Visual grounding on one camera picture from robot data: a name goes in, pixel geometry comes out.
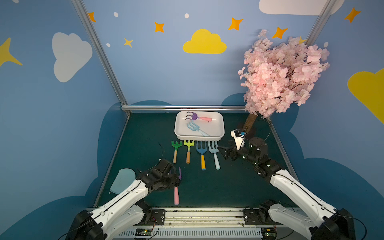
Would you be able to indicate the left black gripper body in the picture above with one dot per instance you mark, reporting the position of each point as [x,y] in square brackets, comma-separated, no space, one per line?
[172,179]

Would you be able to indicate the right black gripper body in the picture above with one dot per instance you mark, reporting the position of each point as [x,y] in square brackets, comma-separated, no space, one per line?
[234,153]

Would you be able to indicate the light blue hand rake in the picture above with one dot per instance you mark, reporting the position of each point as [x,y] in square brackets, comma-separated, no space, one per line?
[213,148]

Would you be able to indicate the purple pink-handled hand rake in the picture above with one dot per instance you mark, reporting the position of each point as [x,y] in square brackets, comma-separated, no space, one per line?
[176,191]

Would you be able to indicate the blue yellow-handled hand rake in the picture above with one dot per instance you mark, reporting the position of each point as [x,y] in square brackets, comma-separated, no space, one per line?
[202,149]

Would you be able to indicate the lime green wooden-handled rake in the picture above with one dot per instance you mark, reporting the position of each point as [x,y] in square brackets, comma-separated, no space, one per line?
[189,144]

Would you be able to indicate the dark green wooden-handled rake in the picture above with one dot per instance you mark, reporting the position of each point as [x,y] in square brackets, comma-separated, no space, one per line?
[176,145]

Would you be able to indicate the white plastic storage box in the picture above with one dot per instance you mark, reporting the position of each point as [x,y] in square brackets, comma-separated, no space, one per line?
[215,128]

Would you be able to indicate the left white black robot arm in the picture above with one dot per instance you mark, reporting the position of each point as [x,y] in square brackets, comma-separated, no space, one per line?
[126,209]

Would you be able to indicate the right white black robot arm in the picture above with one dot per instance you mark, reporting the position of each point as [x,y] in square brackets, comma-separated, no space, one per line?
[321,220]

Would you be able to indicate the left small circuit board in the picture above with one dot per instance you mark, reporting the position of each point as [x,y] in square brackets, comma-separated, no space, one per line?
[143,233]

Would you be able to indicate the small circuit board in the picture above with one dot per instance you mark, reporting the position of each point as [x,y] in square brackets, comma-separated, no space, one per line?
[268,234]
[143,233]

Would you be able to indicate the right small circuit board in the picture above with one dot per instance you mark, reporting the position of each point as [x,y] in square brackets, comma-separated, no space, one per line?
[268,234]

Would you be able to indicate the pink artificial blossom tree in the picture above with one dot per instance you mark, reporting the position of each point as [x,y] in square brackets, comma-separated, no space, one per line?
[278,76]

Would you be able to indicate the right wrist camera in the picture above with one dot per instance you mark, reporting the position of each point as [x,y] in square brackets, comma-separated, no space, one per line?
[239,137]

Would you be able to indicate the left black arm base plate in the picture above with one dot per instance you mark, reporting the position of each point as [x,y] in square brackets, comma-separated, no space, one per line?
[155,215]

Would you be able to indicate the aluminium front rail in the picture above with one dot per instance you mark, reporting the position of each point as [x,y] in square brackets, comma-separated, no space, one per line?
[203,218]

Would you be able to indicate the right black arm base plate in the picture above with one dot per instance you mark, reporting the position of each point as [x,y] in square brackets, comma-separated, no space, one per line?
[253,217]

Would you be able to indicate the aluminium back frame bar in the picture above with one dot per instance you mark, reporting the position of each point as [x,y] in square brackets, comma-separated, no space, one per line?
[181,108]

